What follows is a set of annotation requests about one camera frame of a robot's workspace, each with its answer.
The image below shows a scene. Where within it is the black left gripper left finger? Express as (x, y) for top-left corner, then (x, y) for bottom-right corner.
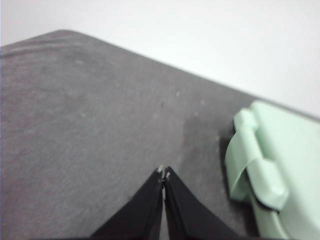
(89, 165), (165, 239)

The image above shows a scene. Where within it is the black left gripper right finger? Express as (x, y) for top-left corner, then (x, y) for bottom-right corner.
(163, 165), (241, 239)

